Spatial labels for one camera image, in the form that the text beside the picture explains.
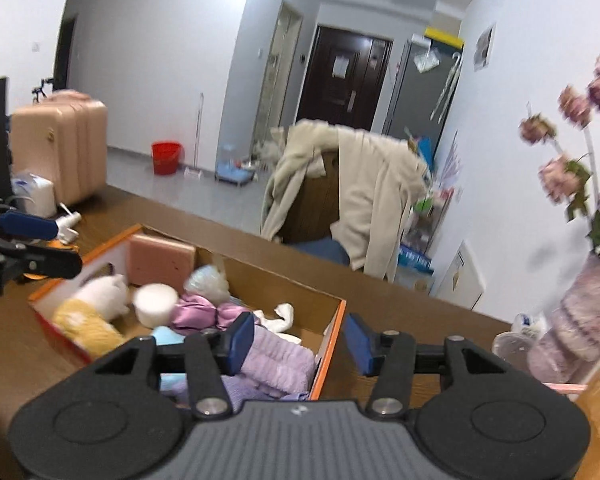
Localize purple satin cloth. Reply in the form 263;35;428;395
169;295;253;335

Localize light blue plush toy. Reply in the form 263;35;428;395
151;326;186;396

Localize yellow white plush toy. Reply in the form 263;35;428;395
52;274;130;359

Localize plastic cup with wrap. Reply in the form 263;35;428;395
184;264;230;306

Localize lilac towel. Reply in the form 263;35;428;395
240;326;315;398

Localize white tissue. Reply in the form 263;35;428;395
253;304;301;344

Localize pink layered sponge block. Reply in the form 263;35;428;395
126;234;196;294

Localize purple knitted pouch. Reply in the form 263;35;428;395
161;376;310;413

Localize white electronic device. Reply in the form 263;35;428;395
12;174;57;218

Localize red cardboard box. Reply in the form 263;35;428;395
29;226;346;400

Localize pink ribbed suitcase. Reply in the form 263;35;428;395
9;90;108;205

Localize red plastic bucket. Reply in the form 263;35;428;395
151;141;183;176

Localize beige coat on chair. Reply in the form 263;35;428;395
260;119;430;281

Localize white dog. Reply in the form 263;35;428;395
252;140;284;167

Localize pink marbled vase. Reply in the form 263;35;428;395
527;252;600;384

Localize grey refrigerator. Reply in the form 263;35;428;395
381;34;463;166

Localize dark entrance door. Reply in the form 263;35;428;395
296;25;392;130

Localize dried pink roses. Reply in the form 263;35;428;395
518;55;600;257

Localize yellow box on fridge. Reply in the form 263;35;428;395
424;27;465;50

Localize wall picture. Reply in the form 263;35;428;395
474;23;496;70

